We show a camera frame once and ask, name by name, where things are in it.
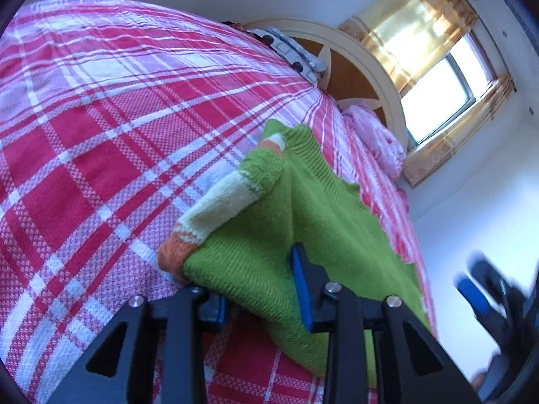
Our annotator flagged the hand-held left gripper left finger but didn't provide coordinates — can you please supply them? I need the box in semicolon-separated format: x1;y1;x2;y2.
48;286;230;404

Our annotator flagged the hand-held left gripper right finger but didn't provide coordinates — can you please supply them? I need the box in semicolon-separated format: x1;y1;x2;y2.
290;242;483;404

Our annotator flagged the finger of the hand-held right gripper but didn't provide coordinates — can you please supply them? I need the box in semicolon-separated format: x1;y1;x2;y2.
468;251;513;304
456;274;507;326

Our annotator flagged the green orange striped knit sweater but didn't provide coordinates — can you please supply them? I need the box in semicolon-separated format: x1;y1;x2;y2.
158;119;432;388

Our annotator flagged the pink cloth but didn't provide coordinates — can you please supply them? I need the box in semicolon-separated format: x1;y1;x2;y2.
393;187;412;220

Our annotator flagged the pink pillow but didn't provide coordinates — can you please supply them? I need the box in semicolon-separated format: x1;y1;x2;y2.
342;104;405;179

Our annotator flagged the window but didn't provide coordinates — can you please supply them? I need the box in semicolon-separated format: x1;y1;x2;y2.
399;34;498;148

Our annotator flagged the red plaid bedspread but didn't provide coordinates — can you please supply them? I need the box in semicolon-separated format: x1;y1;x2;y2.
0;0;439;404

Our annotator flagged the cream wooden headboard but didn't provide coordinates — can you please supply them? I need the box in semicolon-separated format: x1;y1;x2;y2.
244;18;407;152

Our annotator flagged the white patterned folded blanket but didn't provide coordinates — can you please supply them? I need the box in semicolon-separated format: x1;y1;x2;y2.
248;26;327;87

